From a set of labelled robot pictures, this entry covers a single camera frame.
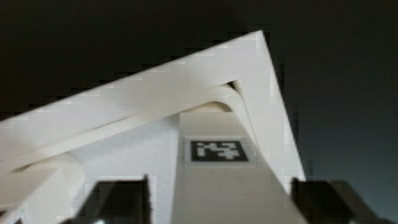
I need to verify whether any white desk tabletop panel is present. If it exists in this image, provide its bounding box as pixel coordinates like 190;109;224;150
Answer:
41;97;252;224

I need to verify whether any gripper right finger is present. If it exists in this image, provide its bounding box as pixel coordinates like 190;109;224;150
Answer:
291;179;385;224

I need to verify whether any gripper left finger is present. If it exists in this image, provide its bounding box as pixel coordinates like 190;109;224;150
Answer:
58;177;151;224

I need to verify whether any white desk leg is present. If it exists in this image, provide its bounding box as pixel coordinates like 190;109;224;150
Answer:
0;154;85;224
170;102;307;224

